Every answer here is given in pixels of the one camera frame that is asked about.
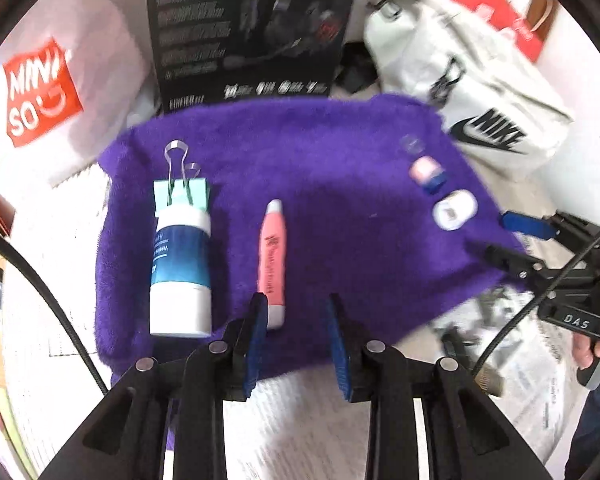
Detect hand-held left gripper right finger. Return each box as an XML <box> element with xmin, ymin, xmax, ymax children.
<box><xmin>328</xmin><ymin>292</ymin><xmax>553</xmax><ymax>480</ymax></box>

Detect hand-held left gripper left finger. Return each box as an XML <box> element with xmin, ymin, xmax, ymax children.
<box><xmin>39</xmin><ymin>292</ymin><xmax>270</xmax><ymax>480</ymax></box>

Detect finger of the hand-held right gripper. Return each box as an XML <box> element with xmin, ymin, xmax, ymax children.
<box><xmin>500</xmin><ymin>211</ymin><xmax>561</xmax><ymax>241</ymax></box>
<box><xmin>472</xmin><ymin>242</ymin><xmax>556</xmax><ymax>286</ymax></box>

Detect white rounded case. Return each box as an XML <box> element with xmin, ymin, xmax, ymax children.
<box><xmin>432</xmin><ymin>190</ymin><xmax>478</xmax><ymax>232</ymax></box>

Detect pink tube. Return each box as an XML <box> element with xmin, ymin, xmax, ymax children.
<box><xmin>256</xmin><ymin>199</ymin><xmax>287</xmax><ymax>330</ymax></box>

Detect white and blue bottle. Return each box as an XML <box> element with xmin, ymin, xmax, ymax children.
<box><xmin>149</xmin><ymin>207</ymin><xmax>213</xmax><ymax>338</ymax></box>

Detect pink and blue eraser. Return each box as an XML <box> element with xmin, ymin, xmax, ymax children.
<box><xmin>409</xmin><ymin>156</ymin><xmax>448</xmax><ymax>195</ymax></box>

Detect clear plastic cap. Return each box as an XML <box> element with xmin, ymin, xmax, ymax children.
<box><xmin>399</xmin><ymin>134</ymin><xmax>425</xmax><ymax>157</ymax></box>

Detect green binder clip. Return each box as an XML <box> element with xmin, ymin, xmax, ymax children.
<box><xmin>152</xmin><ymin>141</ymin><xmax>212</xmax><ymax>211</ymax></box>

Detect person's right hand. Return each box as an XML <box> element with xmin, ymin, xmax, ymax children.
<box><xmin>572</xmin><ymin>332</ymin><xmax>600</xmax><ymax>391</ymax></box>

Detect person's blue trousers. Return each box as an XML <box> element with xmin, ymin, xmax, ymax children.
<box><xmin>562</xmin><ymin>380</ymin><xmax>600</xmax><ymax>480</ymax></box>

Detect purple towel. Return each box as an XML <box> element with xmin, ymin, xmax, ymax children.
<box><xmin>94</xmin><ymin>92</ymin><xmax>528</xmax><ymax>456</ymax></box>

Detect grey waist bag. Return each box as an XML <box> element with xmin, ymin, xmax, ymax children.
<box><xmin>362</xmin><ymin>0</ymin><xmax>576</xmax><ymax>181</ymax></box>

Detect dark cloth item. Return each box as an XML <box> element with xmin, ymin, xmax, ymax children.
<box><xmin>335</xmin><ymin>42</ymin><xmax>381</xmax><ymax>96</ymax></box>

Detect black headphone box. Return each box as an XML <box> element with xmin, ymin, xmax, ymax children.
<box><xmin>145</xmin><ymin>0</ymin><xmax>366</xmax><ymax>113</ymax></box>

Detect white plastic shopping bag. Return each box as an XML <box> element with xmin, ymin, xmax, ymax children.
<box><xmin>0</xmin><ymin>0</ymin><xmax>156</xmax><ymax>191</ymax></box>

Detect black cable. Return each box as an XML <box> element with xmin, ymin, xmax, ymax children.
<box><xmin>472</xmin><ymin>222</ymin><xmax>600</xmax><ymax>386</ymax></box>
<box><xmin>0</xmin><ymin>222</ymin><xmax>111</xmax><ymax>393</ymax></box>

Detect red paper bag white handles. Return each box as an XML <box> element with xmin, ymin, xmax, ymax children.
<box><xmin>452</xmin><ymin>0</ymin><xmax>561</xmax><ymax>63</ymax></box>

